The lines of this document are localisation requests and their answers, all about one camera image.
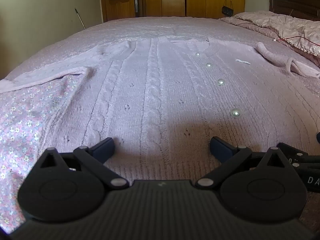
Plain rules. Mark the pink quilted blanket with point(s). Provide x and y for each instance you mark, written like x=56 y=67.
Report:
x=287 y=25

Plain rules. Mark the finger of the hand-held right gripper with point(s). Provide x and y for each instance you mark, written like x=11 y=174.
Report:
x=318 y=137
x=295 y=155

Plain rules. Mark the pink knit cardigan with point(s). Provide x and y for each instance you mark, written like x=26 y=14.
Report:
x=160 y=85

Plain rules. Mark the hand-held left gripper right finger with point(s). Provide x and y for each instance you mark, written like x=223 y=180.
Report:
x=220 y=148

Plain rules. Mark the wooden door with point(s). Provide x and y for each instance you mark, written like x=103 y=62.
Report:
x=120 y=7

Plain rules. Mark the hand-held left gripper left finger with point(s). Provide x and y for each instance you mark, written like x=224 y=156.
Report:
x=105 y=148

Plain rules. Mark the thin metal stick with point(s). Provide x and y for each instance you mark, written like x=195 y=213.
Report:
x=80 y=18

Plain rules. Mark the dark wooden headboard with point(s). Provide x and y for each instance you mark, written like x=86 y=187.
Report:
x=295 y=5

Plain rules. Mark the pink floral bedspread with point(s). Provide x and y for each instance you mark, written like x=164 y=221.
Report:
x=150 y=27

